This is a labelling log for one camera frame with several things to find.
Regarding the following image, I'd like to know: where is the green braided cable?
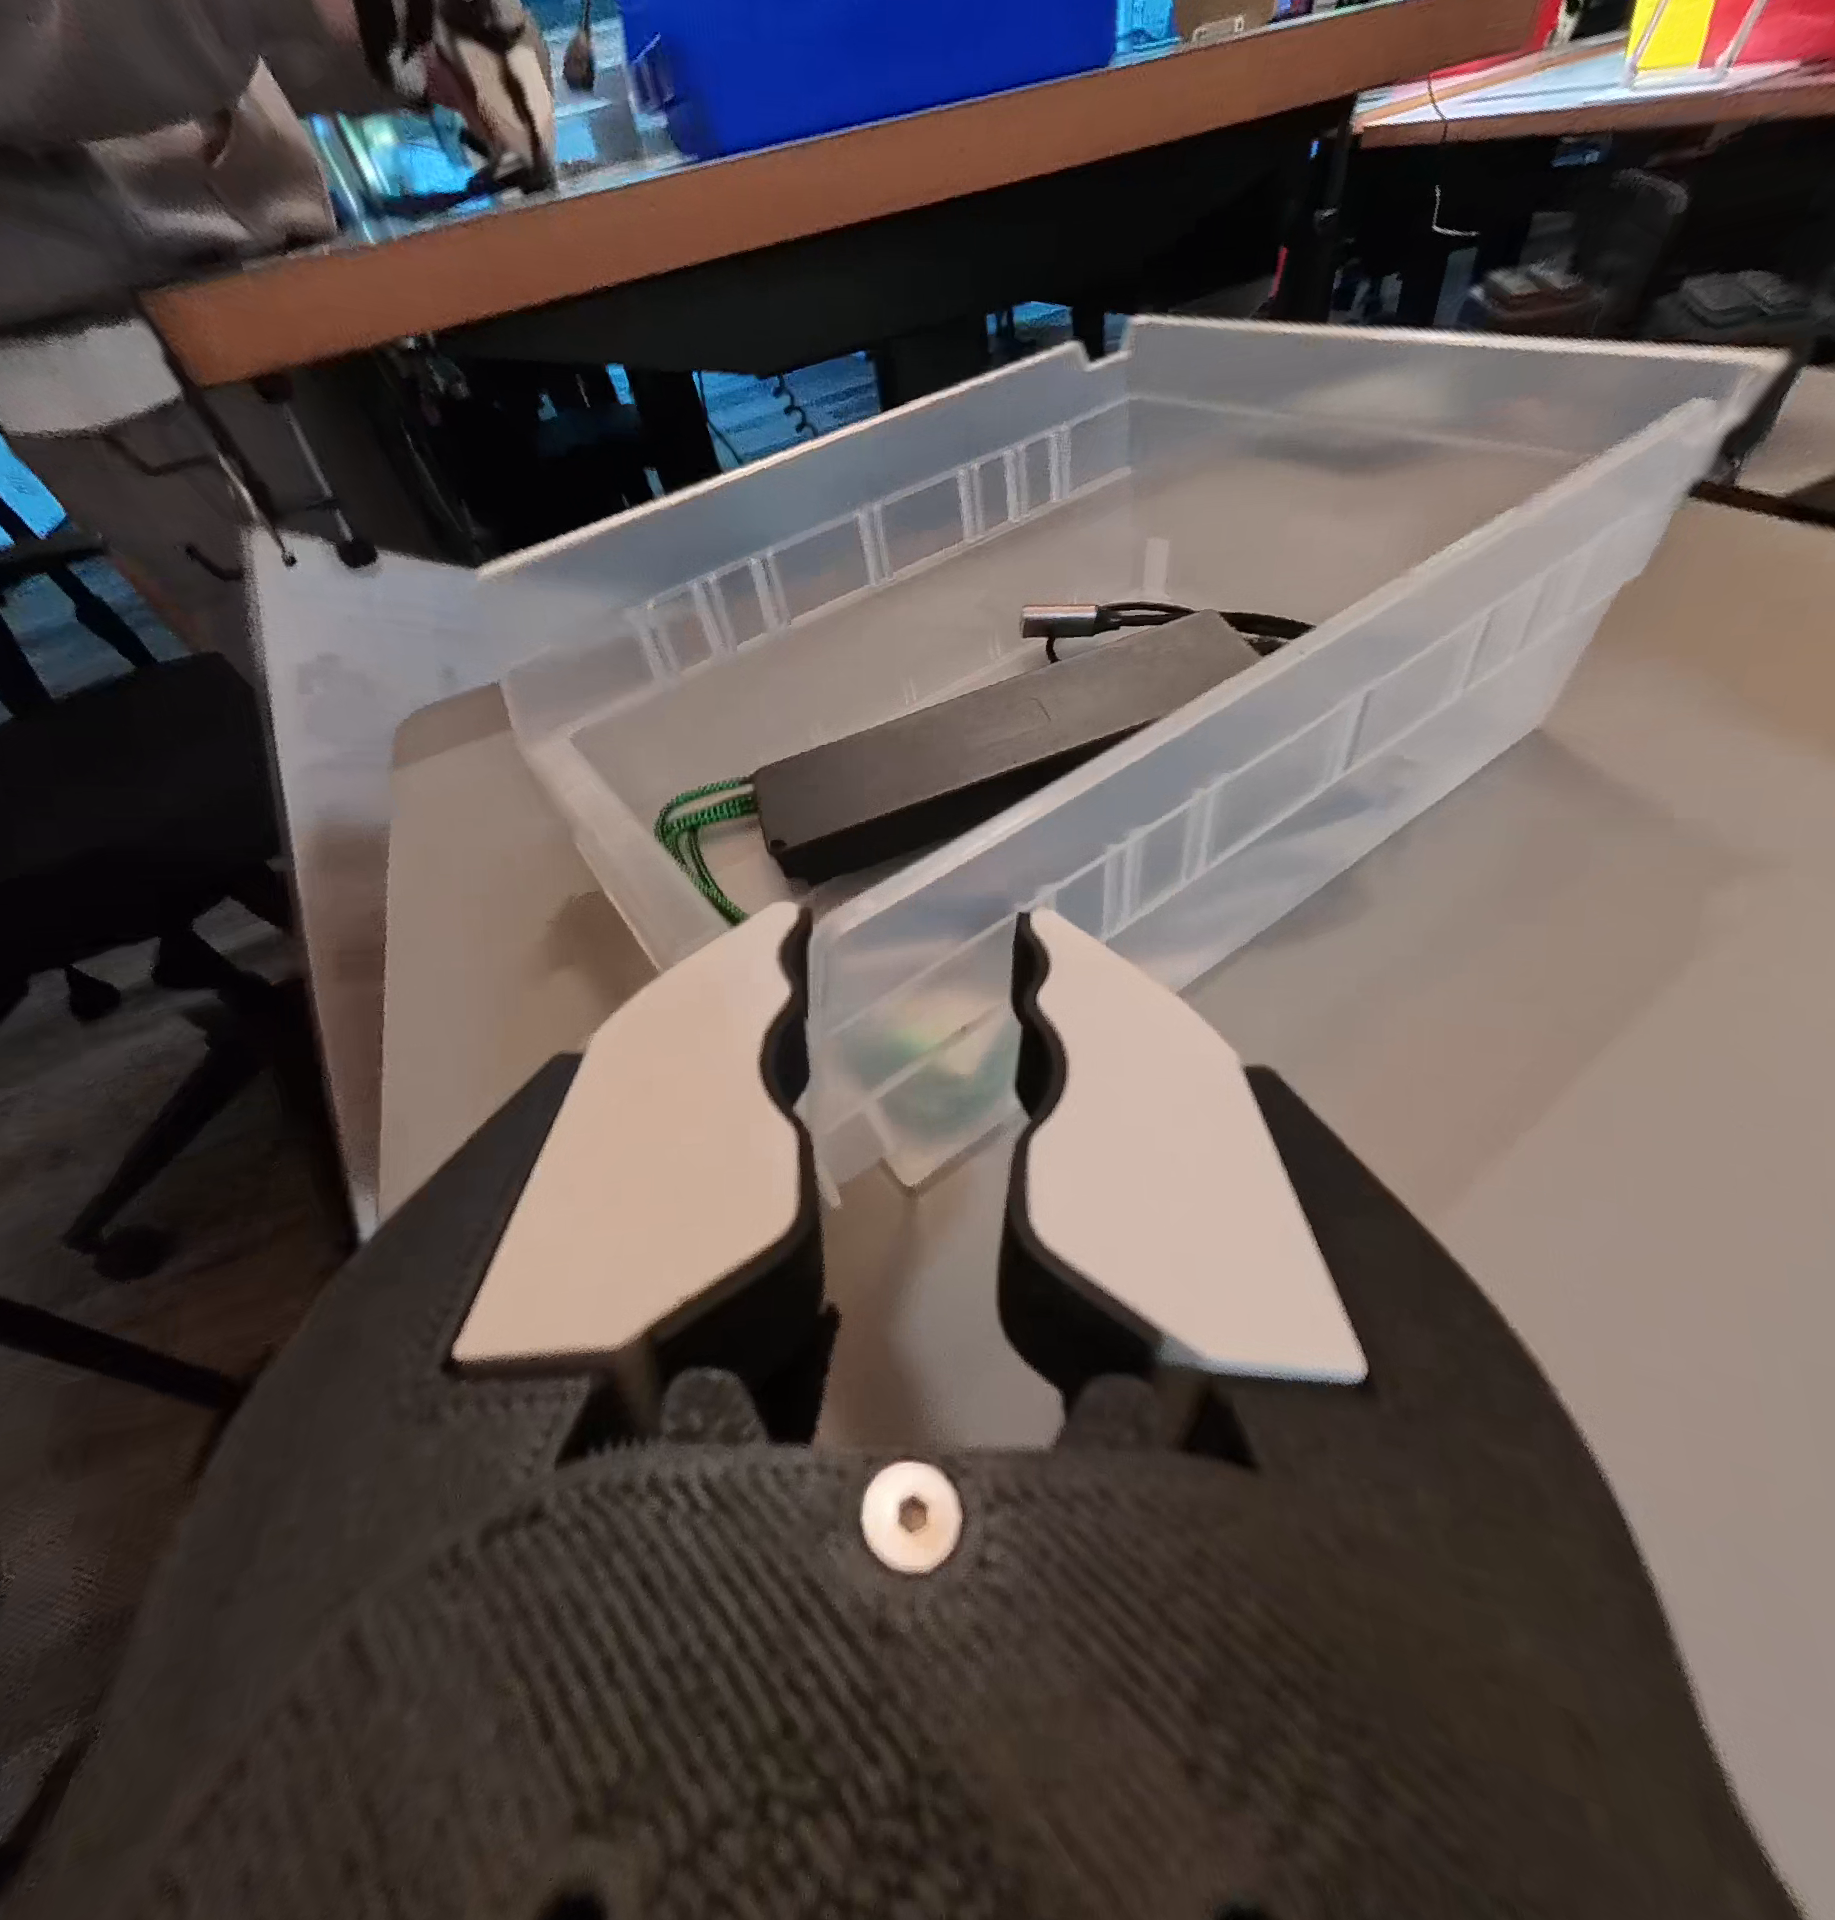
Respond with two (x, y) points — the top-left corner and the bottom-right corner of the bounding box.
(652, 778), (761, 930)

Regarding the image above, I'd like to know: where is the black usb cable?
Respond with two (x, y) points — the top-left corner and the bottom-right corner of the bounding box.
(1016, 598), (1327, 664)

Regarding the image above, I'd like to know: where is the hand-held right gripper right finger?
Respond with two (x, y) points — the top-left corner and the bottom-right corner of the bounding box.
(1000, 904), (1372, 1448)

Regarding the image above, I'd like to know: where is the black office chair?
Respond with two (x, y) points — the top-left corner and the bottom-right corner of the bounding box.
(0, 539), (310, 1283)

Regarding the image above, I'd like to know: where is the clear plastic bin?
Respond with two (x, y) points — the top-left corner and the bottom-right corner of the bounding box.
(478, 313), (1801, 1190)

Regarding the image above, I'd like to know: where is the blue plastic bin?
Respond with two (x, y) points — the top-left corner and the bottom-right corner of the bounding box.
(618, 0), (1123, 161)

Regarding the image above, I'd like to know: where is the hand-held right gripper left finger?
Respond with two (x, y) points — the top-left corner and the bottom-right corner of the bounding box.
(448, 899), (836, 1448)

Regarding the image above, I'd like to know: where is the wooden background desk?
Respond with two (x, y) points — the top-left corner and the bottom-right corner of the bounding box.
(140, 81), (1369, 391)
(1349, 37), (1835, 154)

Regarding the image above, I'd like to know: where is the black rectangular power adapter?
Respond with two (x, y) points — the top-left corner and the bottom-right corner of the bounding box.
(748, 606), (1266, 888)

